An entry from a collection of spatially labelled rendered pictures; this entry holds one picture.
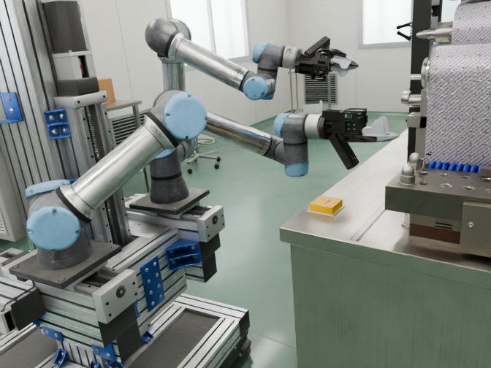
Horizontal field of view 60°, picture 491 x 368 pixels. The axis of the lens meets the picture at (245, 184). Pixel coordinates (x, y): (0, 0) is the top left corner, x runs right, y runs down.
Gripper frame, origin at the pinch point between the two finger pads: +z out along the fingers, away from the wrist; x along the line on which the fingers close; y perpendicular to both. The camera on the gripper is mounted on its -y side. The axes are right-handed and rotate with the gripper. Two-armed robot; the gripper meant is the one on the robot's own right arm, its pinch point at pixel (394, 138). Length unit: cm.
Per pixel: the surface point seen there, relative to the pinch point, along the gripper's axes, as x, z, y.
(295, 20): 556, -333, 45
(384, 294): -25.9, 6.6, -30.6
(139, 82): 216, -346, -10
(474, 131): -0.2, 18.8, 2.9
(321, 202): -11.5, -16.0, -16.5
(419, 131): 7.9, 4.3, 0.2
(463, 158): -0.2, 17.0, -3.8
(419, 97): 8.3, 4.0, 9.4
